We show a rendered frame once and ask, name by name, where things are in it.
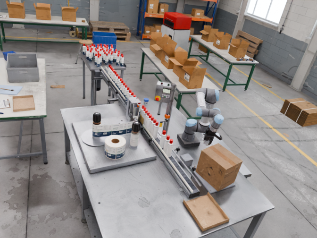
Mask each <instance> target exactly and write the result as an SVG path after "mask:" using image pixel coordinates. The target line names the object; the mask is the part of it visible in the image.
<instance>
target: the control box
mask: <svg viewBox="0 0 317 238"><path fill-rule="evenodd" d="M167 84H168V83H165V82H163V85H161V82H160V81H158V82H157V86H156V92H155V98H154V100H155V101H156V98H157V97H158V98H159V101H158V102H164V103H170V99H168V98H164V97H161V96H162V94H167V95H170V97H171V92H172V87H171V84H170V86H167ZM163 88H168V89H171V92H170V94H168V93H163V92H162V91H163Z"/></svg>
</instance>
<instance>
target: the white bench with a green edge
mask: <svg viewBox="0 0 317 238"><path fill-rule="evenodd" d="M37 61H38V68H39V78H40V80H39V82H25V83H9V81H8V74H7V70H6V65H7V61H6V60H4V58H0V85H12V86H22V87H23V88H22V89H21V90H20V92H19V93H18V94H17V96H22V95H33V98H34V104H35V110H27V111H17V112H13V101H12V97H13V96H16V95H8V94H0V100H2V99H9V102H10V108H4V109H0V112H3V113H4V114H0V122H9V121H21V124H20V132H19V141H18V148H17V154H13V155H3V156H0V160H3V159H12V158H21V157H30V156H38V155H43V163H44V164H48V158H47V148H46V139H45V129H44V120H43V119H44V117H47V109H46V67H45V59H37ZM24 120H39V124H40V133H41V142H42V152H34V153H22V154H20V150H21V141H22V132H23V123H24Z"/></svg>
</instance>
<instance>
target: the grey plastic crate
mask: <svg viewBox="0 0 317 238"><path fill-rule="evenodd" d="M19 56H26V57H27V58H19ZM6 70H7V74H8V81H9V83H25V82H39V80H40V78H39V68H38V61H37V54H36V53H8V56H7V65H6Z"/></svg>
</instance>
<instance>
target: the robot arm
mask: <svg viewBox="0 0 317 238"><path fill-rule="evenodd" d="M195 98H196V99H197V106H198V107H197V109H196V115H197V116H202V118H201V120H199V122H197V120H195V119H189V120H187V122H186V124H185V129H184V132H183V134H182V136H181V137H182V139H183V140H184V141H186V142H192V141H194V139H195V136H194V132H199V133H203V134H204V139H203V141H204V142H203V143H204V144H206V146H208V145H210V144H211V143H212V141H213V139H214V137H216V138H217V139H219V140H222V136H221V135H220V134H219V133H217V131H218V129H219V127H220V126H221V124H222V123H223V120H224V117H223V116H222V115H221V112H220V109H219V108H213V106H214V104H215V103H216V102H217V101H218V100H219V91H218V90H216V89H210V88H200V89H199V90H197V92H196V93H195ZM210 118H213V122H212V124H211V125H210V122H209V119H210Z"/></svg>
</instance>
